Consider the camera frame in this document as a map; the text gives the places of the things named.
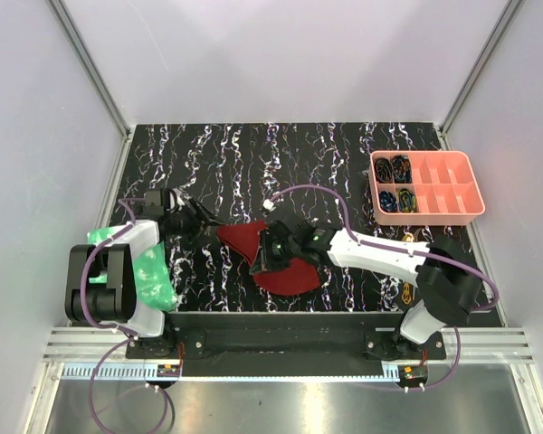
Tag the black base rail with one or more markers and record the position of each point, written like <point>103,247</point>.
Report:
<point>282,345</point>

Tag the pink compartment tray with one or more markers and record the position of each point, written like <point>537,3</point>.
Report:
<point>423,188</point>

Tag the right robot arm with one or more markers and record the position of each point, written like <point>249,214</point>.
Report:
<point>447,288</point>

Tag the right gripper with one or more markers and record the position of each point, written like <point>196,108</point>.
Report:
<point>267,263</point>

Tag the red cloth napkin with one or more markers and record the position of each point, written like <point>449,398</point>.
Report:
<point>299,278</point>

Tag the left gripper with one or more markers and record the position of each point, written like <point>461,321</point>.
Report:
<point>202,216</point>

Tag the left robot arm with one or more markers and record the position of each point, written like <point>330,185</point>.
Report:
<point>101,286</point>

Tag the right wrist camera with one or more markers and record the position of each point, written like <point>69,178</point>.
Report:
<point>268,206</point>

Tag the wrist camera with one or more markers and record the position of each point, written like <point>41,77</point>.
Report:
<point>268,206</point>
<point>177,200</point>

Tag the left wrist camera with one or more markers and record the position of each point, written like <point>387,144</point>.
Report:
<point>177,200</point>

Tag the gold spoon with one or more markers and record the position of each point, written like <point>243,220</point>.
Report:
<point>407,296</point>

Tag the green white cloth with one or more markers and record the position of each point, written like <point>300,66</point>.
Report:
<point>152,279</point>

